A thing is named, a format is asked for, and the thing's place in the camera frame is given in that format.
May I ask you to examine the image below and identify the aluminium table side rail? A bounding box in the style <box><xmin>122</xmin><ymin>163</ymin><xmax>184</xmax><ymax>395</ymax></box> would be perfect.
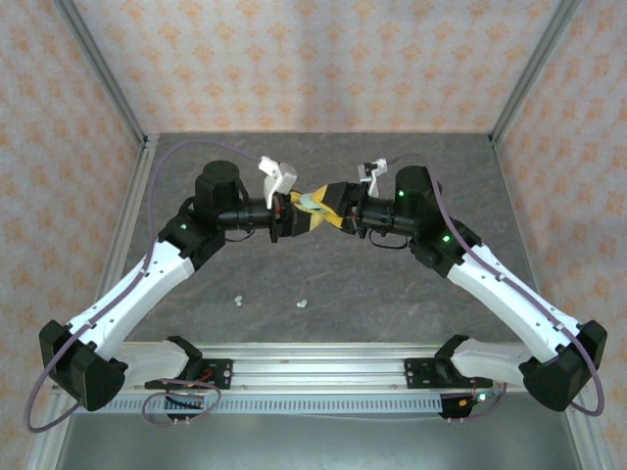
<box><xmin>489</xmin><ymin>134</ymin><xmax>606</xmax><ymax>470</ymax></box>
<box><xmin>24</xmin><ymin>134</ymin><xmax>161</xmax><ymax>470</ymax></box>

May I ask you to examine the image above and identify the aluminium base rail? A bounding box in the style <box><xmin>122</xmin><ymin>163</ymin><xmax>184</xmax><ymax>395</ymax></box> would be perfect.
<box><xmin>51</xmin><ymin>341</ymin><xmax>557</xmax><ymax>393</ymax></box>

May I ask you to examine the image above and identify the aluminium frame post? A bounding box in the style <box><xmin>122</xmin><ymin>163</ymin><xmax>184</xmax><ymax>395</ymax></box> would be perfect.
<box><xmin>52</xmin><ymin>0</ymin><xmax>151</xmax><ymax>146</ymax></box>
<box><xmin>489</xmin><ymin>0</ymin><xmax>582</xmax><ymax>146</ymax></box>

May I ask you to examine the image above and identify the grey slotted cable duct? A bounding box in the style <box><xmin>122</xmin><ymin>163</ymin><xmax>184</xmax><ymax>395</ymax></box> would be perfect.
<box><xmin>105</xmin><ymin>395</ymin><xmax>445</xmax><ymax>416</ymax></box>

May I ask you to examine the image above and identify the brushed metal base plate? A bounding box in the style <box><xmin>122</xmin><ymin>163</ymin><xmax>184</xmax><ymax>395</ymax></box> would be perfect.
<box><xmin>53</xmin><ymin>413</ymin><xmax>587</xmax><ymax>470</ymax></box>

